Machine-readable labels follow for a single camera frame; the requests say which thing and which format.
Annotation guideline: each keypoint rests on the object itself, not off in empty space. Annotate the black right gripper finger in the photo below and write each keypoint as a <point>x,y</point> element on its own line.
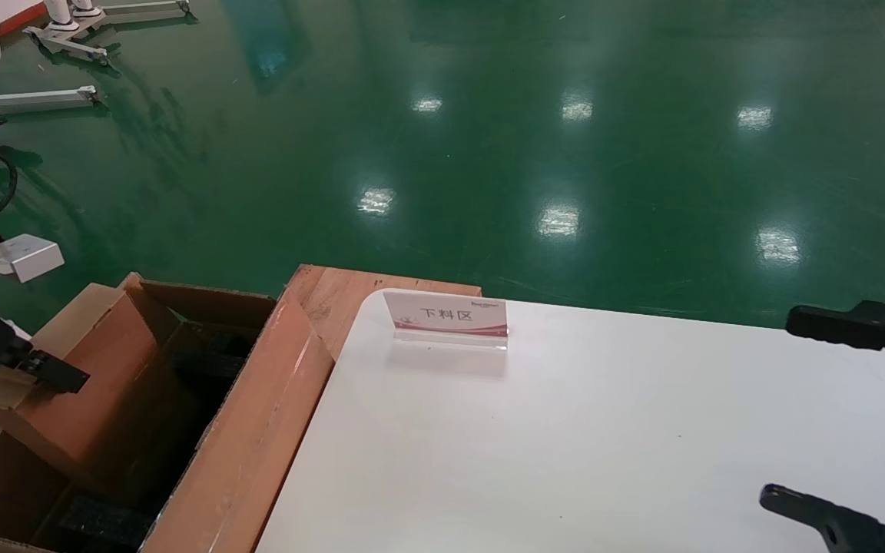
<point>842,326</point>
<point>850,530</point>

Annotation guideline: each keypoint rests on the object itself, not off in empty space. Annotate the small cardboard box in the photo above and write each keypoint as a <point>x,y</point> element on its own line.
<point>81,407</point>

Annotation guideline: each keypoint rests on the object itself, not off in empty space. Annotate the large open cardboard box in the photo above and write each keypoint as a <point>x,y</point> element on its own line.
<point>258,430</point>

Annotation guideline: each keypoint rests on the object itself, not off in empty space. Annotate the white slanted pipe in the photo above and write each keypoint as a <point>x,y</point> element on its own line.
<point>20,329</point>

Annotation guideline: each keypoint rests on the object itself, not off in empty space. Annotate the black foam block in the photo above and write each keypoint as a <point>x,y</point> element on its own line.
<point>104,522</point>
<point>212,357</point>

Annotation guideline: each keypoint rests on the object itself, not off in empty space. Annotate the brown wooden board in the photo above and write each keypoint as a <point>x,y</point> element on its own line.
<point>350,296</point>

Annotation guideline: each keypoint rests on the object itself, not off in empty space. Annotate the white wheeled stand base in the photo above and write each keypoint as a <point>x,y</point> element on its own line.
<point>66,38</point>
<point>143,8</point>

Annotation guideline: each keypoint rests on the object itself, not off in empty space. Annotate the clear acrylic sign holder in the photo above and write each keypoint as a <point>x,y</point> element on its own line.
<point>446,315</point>

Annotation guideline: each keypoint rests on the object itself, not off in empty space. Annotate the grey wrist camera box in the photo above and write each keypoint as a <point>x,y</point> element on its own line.
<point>28,257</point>

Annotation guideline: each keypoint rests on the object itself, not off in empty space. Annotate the white metal floor rail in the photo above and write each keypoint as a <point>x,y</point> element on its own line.
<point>35,100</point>

